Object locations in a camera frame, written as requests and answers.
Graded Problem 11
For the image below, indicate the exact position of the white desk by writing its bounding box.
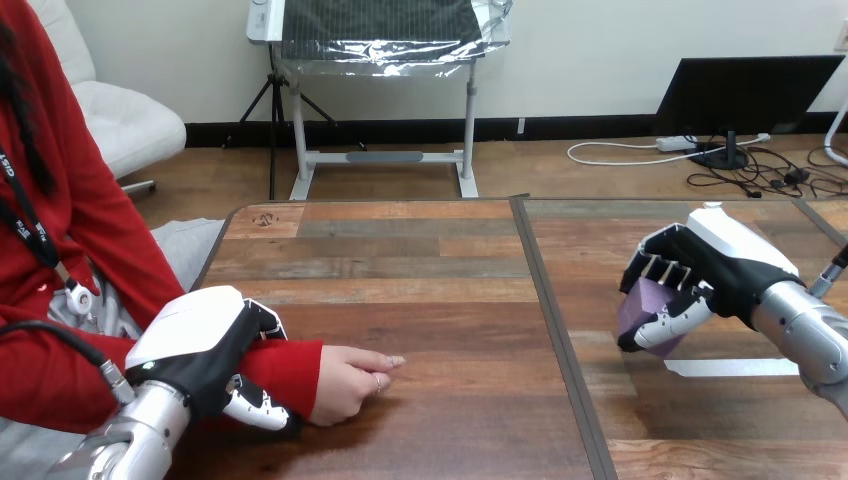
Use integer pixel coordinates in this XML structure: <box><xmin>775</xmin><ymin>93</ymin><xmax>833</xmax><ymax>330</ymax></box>
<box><xmin>246</xmin><ymin>0</ymin><xmax>481</xmax><ymax>201</ymax></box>

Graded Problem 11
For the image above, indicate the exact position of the person's forearm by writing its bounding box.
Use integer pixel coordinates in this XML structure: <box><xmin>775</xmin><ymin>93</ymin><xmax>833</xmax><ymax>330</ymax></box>
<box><xmin>0</xmin><ymin>329</ymin><xmax>325</xmax><ymax>435</ymax></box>

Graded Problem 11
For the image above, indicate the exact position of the foil sheet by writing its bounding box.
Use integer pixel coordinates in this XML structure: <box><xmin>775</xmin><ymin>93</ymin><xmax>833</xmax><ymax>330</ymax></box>
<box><xmin>276</xmin><ymin>0</ymin><xmax>515</xmax><ymax>78</ymax></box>

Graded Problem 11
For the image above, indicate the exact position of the white cushioned chair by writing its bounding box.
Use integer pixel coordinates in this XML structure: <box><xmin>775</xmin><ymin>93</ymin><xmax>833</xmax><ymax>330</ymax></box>
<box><xmin>27</xmin><ymin>0</ymin><xmax>188</xmax><ymax>197</ymax></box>

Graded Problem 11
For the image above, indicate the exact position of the person's body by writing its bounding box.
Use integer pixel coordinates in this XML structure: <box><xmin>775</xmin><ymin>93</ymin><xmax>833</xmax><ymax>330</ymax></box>
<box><xmin>0</xmin><ymin>0</ymin><xmax>227</xmax><ymax>480</ymax></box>

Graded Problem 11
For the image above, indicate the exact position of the tangle of cables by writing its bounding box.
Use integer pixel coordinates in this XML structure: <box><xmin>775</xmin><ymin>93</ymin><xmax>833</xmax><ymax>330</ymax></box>
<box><xmin>566</xmin><ymin>132</ymin><xmax>848</xmax><ymax>200</ymax></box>

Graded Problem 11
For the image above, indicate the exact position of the dark screen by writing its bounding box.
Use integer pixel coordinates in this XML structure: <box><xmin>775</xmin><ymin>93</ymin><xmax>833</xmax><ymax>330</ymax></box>
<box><xmin>654</xmin><ymin>54</ymin><xmax>846</xmax><ymax>171</ymax></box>

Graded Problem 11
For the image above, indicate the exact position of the black tripod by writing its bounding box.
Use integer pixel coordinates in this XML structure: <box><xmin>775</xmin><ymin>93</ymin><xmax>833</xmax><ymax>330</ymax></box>
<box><xmin>221</xmin><ymin>44</ymin><xmax>368</xmax><ymax>201</ymax></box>

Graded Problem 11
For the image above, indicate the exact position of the purple block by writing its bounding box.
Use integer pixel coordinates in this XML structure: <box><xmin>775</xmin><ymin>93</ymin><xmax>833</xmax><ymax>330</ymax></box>
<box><xmin>616</xmin><ymin>276</ymin><xmax>685</xmax><ymax>360</ymax></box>

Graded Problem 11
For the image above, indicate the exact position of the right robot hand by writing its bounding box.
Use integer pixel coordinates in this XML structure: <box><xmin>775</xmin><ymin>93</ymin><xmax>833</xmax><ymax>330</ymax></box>
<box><xmin>616</xmin><ymin>202</ymin><xmax>806</xmax><ymax>360</ymax></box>

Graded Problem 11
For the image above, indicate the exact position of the black cable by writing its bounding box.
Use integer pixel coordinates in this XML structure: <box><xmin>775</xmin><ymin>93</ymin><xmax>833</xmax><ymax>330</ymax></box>
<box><xmin>808</xmin><ymin>244</ymin><xmax>848</xmax><ymax>300</ymax></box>
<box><xmin>0</xmin><ymin>320</ymin><xmax>138</xmax><ymax>407</ymax></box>

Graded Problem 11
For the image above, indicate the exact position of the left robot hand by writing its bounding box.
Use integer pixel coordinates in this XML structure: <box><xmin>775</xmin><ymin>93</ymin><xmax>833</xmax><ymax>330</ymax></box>
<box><xmin>124</xmin><ymin>285</ymin><xmax>297</xmax><ymax>434</ymax></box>

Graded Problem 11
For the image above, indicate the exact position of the person's hand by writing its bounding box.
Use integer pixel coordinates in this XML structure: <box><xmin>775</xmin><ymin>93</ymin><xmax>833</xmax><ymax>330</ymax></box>
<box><xmin>307</xmin><ymin>344</ymin><xmax>407</xmax><ymax>428</ymax></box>

